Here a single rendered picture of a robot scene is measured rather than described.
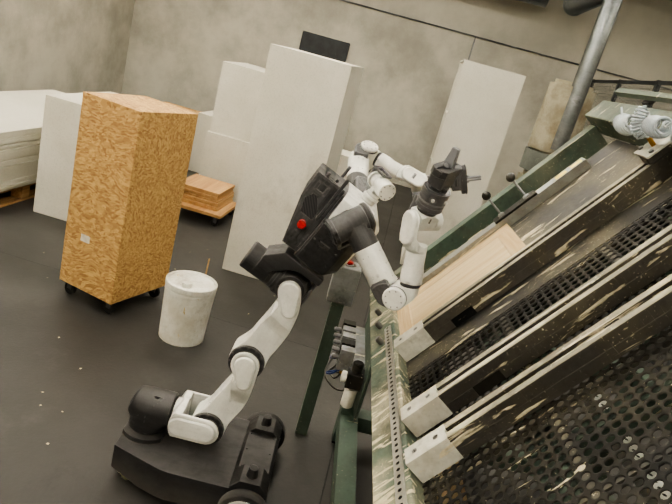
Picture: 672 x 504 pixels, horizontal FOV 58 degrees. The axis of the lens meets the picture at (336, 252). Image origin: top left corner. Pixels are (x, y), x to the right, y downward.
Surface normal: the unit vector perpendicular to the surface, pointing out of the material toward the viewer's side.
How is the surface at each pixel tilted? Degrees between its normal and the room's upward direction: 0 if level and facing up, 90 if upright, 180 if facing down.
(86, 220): 90
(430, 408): 90
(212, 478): 0
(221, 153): 90
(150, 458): 0
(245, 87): 90
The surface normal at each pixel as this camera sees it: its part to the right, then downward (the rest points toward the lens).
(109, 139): -0.41, 0.18
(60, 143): -0.14, 0.28
